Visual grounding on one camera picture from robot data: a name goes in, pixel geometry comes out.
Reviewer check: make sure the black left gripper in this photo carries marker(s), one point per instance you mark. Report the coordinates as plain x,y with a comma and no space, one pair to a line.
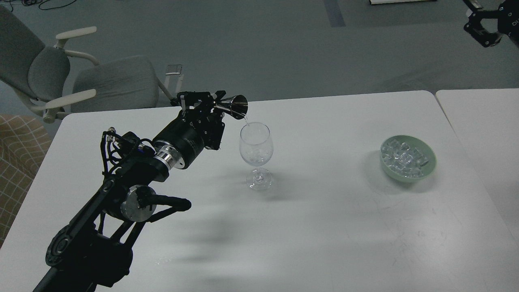
183,139

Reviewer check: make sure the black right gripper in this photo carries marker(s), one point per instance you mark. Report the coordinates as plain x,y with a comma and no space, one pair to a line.
508,22

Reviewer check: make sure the steel double jigger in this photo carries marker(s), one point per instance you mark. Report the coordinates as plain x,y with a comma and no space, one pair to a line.
236,106

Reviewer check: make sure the clear ice cubes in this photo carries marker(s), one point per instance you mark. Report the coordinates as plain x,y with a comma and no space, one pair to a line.
404,159

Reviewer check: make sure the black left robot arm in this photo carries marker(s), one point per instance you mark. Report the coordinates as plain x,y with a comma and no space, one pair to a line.
95,248

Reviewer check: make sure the clear wine glass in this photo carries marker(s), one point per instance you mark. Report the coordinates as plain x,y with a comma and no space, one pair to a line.
256,148

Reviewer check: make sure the grey office chair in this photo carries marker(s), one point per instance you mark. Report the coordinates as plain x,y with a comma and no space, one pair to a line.
46,78

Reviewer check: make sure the green bowl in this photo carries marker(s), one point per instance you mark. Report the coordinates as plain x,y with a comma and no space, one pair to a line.
429,169

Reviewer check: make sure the beige checkered cushion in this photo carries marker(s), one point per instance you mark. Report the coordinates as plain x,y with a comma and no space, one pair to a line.
24,143

